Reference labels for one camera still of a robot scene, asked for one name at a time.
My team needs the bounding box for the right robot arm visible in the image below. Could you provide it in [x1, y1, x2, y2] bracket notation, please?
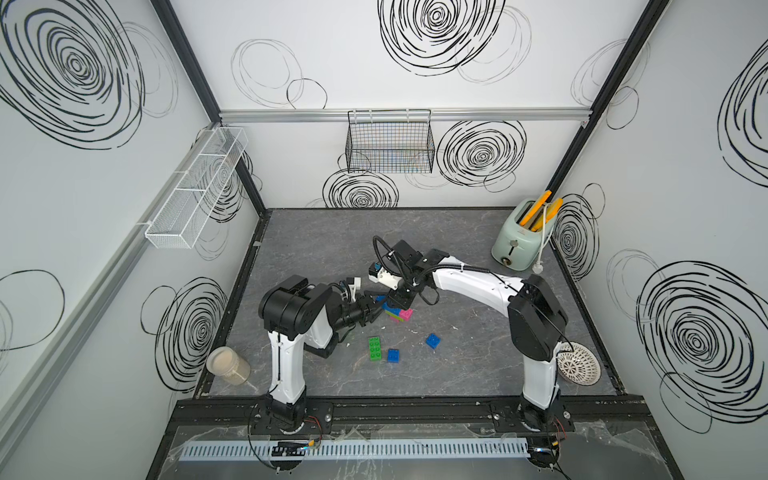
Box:
[369, 237, 571, 431]

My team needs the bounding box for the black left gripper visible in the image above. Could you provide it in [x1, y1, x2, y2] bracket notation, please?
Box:
[330, 293, 386, 334]

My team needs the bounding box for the white sink strainer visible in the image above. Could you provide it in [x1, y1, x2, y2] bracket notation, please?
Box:
[556, 342, 602, 386]

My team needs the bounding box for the mint green toaster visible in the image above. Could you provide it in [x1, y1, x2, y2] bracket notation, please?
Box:
[491, 199, 556, 271]

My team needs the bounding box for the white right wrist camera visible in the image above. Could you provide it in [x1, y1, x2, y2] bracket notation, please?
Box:
[369, 263, 402, 290]

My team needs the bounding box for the lime green long lego brick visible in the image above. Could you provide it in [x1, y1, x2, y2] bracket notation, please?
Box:
[384, 310, 406, 322]

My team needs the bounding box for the blue long lego brick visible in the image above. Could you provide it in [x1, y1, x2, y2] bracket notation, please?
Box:
[383, 303, 401, 315]

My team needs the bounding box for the black wire basket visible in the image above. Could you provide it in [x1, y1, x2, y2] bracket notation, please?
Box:
[343, 109, 436, 174]

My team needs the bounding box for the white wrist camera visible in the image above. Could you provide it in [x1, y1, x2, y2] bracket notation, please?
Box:
[369, 263, 402, 290]
[345, 277, 362, 298]

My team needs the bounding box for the white power cable with plug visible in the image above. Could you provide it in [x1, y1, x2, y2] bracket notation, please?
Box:
[532, 203, 559, 275]

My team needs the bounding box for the grey slotted cable duct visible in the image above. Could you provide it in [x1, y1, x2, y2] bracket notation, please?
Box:
[179, 438, 531, 462]

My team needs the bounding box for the white wire shelf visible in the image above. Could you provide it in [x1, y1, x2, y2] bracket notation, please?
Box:
[145, 126, 248, 249]

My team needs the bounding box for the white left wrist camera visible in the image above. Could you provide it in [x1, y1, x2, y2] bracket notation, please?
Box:
[345, 277, 362, 298]

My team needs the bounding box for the orange toast slice right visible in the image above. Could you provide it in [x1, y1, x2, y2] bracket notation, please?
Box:
[531, 198, 563, 232]

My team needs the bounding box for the beige plastic cup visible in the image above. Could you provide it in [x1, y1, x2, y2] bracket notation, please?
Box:
[206, 346, 251, 385]

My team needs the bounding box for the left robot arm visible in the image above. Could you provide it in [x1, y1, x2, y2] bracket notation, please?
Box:
[258, 275, 377, 431]

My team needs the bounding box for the dark green long lego brick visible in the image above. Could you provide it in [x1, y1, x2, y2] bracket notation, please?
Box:
[368, 337, 382, 361]

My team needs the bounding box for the small blue square lego right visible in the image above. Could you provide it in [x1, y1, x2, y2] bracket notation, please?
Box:
[425, 334, 441, 349]

